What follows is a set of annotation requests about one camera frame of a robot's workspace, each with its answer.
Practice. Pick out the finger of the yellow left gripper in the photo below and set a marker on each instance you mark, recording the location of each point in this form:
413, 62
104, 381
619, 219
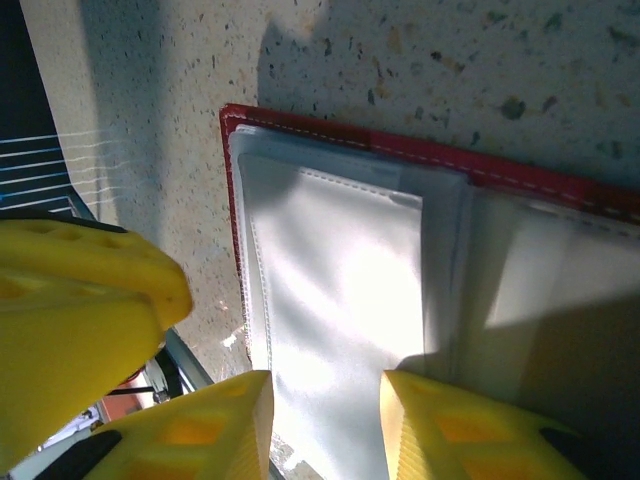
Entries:
75, 360
100, 265

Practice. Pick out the aluminium table frame rail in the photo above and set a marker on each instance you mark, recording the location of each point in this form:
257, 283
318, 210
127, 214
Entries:
187, 362

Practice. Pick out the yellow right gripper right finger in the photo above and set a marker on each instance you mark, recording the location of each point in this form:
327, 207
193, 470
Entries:
450, 445

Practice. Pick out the red leather card holder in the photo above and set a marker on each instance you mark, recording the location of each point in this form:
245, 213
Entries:
350, 275

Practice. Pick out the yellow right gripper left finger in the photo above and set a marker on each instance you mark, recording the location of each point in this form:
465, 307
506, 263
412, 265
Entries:
200, 440

